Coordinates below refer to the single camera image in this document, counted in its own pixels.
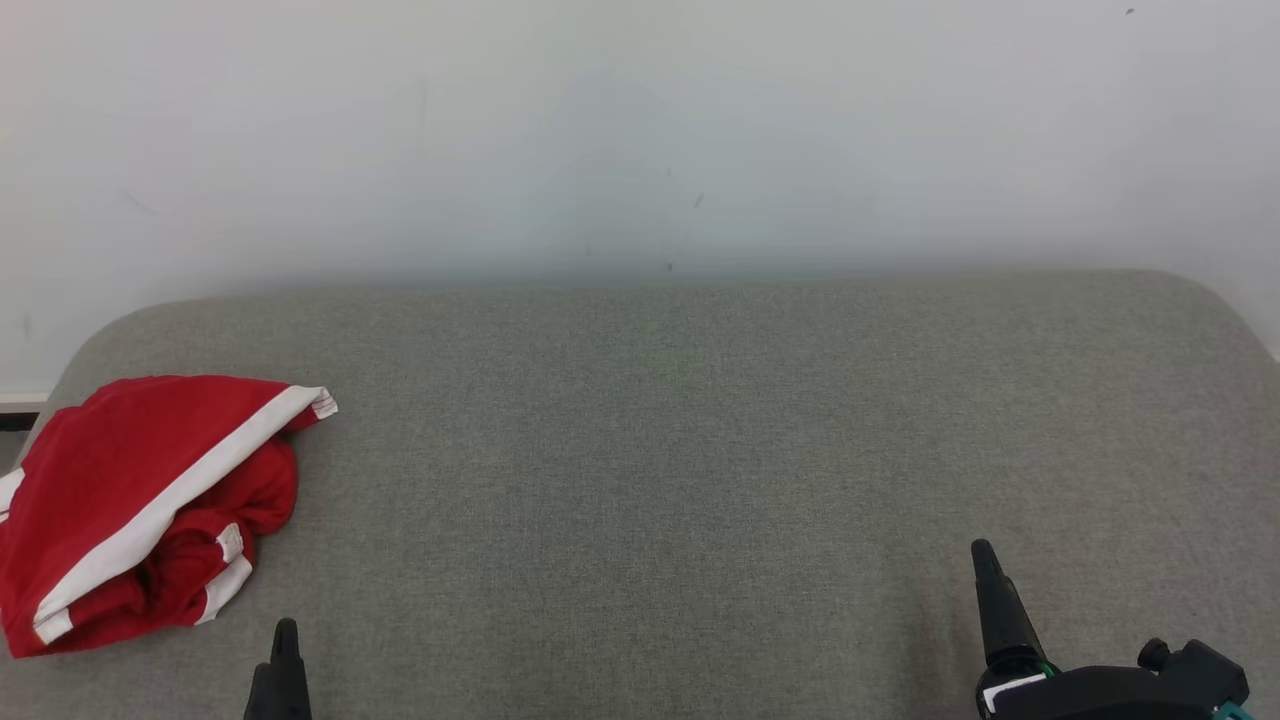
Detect wall baseboard strip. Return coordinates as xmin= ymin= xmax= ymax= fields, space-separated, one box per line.
xmin=0 ymin=392 xmax=51 ymax=433

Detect red shorts with white stripe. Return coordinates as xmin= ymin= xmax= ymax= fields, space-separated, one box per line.
xmin=0 ymin=375 xmax=339 ymax=659

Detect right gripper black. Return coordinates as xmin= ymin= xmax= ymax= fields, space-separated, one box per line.
xmin=971 ymin=539 xmax=1217 ymax=720

